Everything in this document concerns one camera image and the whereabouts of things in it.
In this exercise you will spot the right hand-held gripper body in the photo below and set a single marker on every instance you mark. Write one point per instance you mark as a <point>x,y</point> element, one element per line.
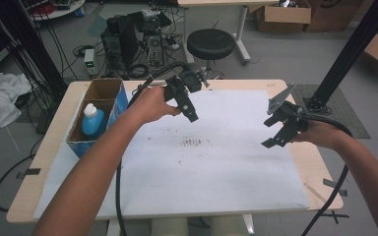
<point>290,113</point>

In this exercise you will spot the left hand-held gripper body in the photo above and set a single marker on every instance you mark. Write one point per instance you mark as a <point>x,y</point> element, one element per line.
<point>190,81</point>

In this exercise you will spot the blue cardboard box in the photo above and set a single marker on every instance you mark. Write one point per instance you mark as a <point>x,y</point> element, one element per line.
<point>103,90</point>

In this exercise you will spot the blue bottle with white cap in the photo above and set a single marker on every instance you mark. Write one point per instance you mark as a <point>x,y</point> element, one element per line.
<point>92,123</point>

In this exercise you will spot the person's left hand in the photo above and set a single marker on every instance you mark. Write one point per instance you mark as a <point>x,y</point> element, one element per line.
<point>151,105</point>

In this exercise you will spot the person's right hand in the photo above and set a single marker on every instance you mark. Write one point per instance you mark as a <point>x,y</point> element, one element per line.
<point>321,132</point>

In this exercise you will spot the black round stool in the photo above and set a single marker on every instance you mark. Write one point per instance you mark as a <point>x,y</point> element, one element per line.
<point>210,43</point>

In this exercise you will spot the grey computer tower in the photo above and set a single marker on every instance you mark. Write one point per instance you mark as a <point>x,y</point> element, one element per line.
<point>154,49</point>

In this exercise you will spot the grey tape strip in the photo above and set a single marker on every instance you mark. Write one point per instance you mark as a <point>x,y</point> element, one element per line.
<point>333,185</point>
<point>29,172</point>

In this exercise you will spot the white paper sheet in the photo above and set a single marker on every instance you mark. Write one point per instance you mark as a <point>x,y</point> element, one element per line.
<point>210,183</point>

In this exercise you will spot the black computer tower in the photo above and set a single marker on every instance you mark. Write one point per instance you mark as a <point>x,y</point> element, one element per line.
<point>119,39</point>

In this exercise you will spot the black tape cross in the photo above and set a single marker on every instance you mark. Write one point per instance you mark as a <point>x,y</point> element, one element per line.
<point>334,215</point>

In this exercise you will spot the black metal stand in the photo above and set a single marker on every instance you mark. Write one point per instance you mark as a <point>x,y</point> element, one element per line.
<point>357,42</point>

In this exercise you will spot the white power supply unit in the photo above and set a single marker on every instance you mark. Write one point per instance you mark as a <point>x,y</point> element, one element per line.
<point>89,60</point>

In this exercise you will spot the round white table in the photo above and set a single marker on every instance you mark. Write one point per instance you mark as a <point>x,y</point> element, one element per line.
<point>57,12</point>

